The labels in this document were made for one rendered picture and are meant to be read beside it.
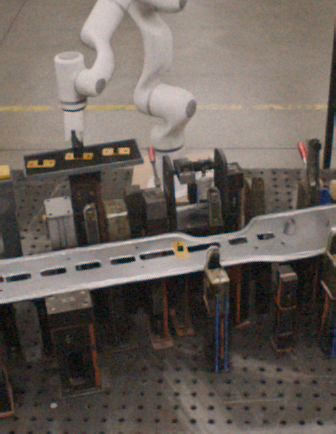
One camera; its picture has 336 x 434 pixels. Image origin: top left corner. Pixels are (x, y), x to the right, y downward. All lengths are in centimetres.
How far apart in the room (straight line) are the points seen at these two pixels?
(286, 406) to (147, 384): 41
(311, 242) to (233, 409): 54
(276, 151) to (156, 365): 261
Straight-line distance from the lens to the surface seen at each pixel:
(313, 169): 248
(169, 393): 230
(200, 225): 246
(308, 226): 241
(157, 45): 262
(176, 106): 267
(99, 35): 234
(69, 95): 232
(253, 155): 471
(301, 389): 232
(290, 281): 222
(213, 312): 219
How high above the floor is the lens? 241
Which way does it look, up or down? 35 degrees down
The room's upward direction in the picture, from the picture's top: 2 degrees counter-clockwise
